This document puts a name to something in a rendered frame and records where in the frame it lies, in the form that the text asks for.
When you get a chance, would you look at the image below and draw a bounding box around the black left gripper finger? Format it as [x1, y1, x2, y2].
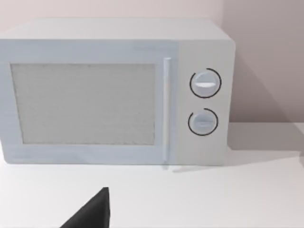
[59, 187, 111, 228]

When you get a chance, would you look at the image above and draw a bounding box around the pale blue microwave door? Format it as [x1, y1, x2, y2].
[0, 38, 179, 165]

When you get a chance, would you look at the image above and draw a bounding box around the pale microwave oven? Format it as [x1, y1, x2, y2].
[0, 18, 236, 167]

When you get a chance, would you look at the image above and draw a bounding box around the small round microwave knob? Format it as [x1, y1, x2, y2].
[188, 108, 219, 136]

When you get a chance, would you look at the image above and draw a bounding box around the large round microwave knob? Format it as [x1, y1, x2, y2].
[189, 68, 222, 98]

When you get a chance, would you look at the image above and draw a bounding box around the pale microwave door handle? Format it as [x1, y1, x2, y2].
[162, 57, 172, 164]

